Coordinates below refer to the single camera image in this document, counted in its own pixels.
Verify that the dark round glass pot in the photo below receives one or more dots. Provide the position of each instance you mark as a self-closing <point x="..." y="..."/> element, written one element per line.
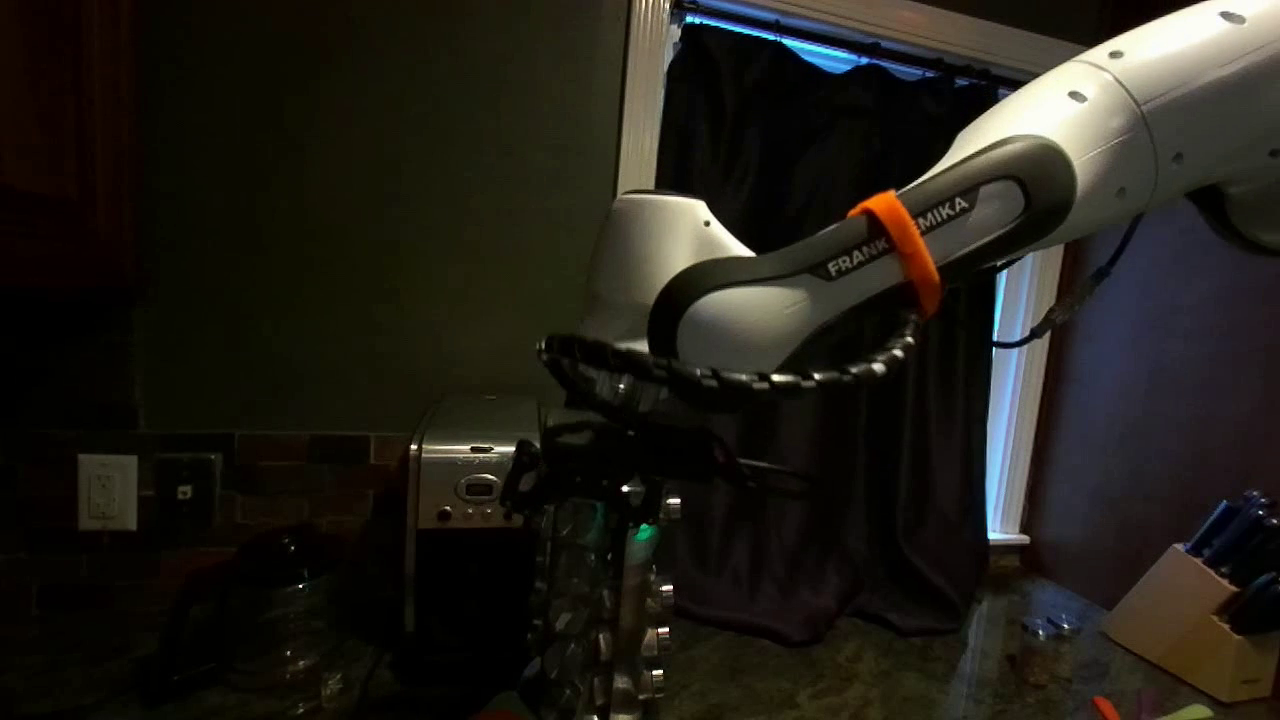
<point x="264" y="615"/>

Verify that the wooden knife block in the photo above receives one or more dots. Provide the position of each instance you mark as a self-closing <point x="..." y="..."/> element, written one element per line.
<point x="1185" y="626"/>

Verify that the chrome revolving spice rack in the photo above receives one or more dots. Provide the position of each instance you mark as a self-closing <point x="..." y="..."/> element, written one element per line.
<point x="584" y="600"/>

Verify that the white wall outlet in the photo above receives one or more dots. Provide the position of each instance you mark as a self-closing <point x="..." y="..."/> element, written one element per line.
<point x="107" y="488"/>

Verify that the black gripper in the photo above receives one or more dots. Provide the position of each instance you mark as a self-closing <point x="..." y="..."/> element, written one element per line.
<point x="626" y="445"/>

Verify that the grey wall switch plate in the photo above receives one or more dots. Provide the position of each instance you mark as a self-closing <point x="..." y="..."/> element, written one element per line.
<point x="184" y="493"/>

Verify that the dark window curtain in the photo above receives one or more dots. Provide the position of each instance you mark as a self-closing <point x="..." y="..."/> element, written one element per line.
<point x="827" y="507"/>

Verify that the dark wooden wall cabinet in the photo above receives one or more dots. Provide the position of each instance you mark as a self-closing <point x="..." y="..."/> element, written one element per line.
<point x="66" y="134"/>

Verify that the stainless steel toaster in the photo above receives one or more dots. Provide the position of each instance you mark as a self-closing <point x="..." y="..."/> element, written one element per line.
<point x="461" y="482"/>

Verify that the white window frame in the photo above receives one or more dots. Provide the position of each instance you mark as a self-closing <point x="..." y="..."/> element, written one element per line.
<point x="645" y="104"/>

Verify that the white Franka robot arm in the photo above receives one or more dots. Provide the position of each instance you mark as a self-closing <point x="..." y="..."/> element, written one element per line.
<point x="1133" y="104"/>

